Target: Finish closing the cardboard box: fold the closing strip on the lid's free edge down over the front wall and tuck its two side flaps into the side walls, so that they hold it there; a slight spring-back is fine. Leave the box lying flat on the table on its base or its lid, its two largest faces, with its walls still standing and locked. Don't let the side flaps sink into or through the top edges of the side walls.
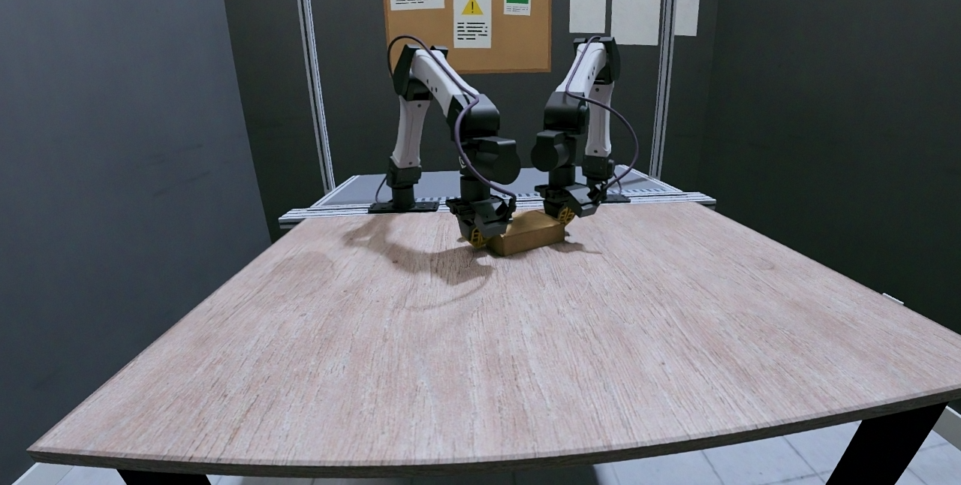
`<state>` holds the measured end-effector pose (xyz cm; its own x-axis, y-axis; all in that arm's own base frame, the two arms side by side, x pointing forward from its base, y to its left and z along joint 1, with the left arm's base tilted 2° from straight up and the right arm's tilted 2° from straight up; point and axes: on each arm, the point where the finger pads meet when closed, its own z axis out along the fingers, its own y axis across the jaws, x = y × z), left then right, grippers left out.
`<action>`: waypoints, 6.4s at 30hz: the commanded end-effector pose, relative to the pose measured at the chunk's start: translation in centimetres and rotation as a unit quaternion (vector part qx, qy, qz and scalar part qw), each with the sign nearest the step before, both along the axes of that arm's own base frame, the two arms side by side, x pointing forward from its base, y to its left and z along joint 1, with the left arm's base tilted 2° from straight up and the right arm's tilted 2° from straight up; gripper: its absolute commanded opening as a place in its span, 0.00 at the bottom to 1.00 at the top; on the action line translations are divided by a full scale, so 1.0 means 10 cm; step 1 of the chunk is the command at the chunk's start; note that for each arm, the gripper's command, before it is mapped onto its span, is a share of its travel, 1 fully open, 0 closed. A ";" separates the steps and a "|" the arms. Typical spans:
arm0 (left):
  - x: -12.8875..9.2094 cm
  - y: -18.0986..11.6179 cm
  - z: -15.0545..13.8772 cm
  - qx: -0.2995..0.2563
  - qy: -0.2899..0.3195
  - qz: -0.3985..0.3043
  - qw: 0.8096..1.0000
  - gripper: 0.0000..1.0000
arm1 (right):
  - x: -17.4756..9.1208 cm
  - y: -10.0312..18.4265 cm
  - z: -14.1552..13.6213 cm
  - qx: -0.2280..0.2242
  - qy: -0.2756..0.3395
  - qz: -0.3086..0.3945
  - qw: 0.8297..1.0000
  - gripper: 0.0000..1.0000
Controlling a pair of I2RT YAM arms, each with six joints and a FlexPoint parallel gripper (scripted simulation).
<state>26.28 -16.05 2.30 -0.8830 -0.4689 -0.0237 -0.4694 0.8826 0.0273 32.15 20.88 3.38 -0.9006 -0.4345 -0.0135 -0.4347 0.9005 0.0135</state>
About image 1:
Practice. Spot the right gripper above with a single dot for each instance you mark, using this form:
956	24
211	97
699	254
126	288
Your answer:
470	190

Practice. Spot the grey aluminium crossbar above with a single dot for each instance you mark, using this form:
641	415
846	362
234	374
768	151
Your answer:
295	216

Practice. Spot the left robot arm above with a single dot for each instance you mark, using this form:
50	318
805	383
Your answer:
563	113

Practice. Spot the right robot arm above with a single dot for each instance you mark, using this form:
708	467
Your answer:
495	158

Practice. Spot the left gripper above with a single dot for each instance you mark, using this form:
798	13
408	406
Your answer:
555	203

